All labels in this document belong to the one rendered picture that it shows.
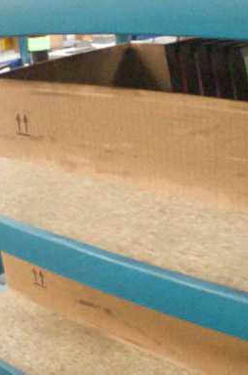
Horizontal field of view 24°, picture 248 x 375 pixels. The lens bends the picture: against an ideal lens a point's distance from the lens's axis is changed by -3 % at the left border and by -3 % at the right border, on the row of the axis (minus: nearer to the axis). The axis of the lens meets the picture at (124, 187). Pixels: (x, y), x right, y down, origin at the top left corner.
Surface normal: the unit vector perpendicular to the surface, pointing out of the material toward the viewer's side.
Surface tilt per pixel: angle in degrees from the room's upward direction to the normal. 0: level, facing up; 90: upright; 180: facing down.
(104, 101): 90
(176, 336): 91
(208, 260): 0
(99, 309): 91
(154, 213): 0
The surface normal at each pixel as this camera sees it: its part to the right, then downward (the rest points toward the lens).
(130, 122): -0.63, 0.33
